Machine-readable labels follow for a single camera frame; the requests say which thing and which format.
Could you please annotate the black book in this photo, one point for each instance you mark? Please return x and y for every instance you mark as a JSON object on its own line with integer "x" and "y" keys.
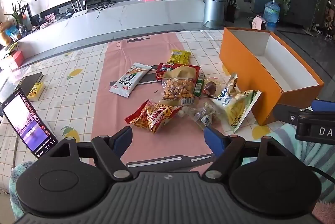
{"x": 30, "y": 80}

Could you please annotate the orange plush toy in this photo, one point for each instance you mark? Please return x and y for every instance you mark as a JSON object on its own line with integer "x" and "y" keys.
{"x": 6, "y": 35}

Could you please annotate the teal striped cloth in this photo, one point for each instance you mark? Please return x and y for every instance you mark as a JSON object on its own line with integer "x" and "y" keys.
{"x": 308, "y": 156}

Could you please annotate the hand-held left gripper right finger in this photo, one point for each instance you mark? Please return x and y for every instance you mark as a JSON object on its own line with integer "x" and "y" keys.
{"x": 214, "y": 139}

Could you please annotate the red storage box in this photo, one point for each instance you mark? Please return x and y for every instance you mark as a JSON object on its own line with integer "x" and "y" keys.
{"x": 15, "y": 59}

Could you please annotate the pink heater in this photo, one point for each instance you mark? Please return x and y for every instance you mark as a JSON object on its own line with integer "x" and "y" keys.
{"x": 259, "y": 22}

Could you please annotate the checked tablecloth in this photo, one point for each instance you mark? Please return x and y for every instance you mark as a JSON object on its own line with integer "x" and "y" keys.
{"x": 65, "y": 61}

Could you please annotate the white yellow chips bag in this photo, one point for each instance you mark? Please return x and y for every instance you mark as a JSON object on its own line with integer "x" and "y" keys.
{"x": 235, "y": 106}

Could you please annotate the red orange chips bag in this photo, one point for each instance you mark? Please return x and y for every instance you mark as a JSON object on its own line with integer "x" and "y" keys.
{"x": 151, "y": 116}

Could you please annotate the red snack packet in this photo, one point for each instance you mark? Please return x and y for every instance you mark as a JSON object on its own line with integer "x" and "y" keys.
{"x": 165, "y": 69}

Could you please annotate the white biscuit stick packet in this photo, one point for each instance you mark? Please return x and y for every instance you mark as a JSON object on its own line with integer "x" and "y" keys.
{"x": 128, "y": 80}

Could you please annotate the brown candy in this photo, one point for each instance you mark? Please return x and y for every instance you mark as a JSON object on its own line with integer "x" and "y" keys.
{"x": 210, "y": 87}

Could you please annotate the clear bag of white candies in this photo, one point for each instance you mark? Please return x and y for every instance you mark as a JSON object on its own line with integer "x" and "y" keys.
{"x": 201, "y": 115}

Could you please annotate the small potted plant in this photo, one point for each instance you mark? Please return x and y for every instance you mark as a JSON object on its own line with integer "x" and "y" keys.
{"x": 19, "y": 14}

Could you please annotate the green sausage stick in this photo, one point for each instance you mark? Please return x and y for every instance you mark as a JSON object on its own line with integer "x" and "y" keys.
{"x": 199, "y": 85}

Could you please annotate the clear mixed nut packet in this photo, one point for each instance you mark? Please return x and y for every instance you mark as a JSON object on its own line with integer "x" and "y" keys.
{"x": 176, "y": 90}

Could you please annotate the yellow snack packet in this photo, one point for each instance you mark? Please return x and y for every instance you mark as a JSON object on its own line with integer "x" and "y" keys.
{"x": 179, "y": 57}

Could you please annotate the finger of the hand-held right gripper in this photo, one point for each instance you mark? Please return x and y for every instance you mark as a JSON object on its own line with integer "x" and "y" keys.
{"x": 286, "y": 114}
{"x": 324, "y": 105}

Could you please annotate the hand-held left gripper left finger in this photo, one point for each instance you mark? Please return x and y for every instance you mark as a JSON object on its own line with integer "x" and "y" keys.
{"x": 123, "y": 140}

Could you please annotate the white television cabinet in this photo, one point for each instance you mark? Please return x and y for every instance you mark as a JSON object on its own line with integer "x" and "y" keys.
{"x": 130, "y": 14}

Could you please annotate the pink table mat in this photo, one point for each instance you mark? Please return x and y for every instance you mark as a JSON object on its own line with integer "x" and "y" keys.
{"x": 115, "y": 108}

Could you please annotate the yellow duck box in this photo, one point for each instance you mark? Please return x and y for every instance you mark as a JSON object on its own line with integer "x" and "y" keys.
{"x": 36, "y": 91}

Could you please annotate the blue water bottle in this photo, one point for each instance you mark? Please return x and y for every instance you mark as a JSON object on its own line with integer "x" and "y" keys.
{"x": 271, "y": 14}

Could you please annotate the silver trash can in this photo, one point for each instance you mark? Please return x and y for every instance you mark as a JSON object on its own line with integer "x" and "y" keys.
{"x": 214, "y": 11}

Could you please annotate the smartphone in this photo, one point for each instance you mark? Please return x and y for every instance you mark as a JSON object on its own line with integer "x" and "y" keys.
{"x": 28, "y": 124}

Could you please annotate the grey cabinet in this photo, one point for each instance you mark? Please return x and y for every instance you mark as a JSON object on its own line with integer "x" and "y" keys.
{"x": 301, "y": 6}

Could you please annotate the orange cardboard box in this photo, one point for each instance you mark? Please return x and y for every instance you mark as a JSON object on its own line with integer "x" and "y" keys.
{"x": 248, "y": 74}

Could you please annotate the white router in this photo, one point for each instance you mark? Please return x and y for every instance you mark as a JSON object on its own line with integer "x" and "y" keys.
{"x": 79, "y": 10}

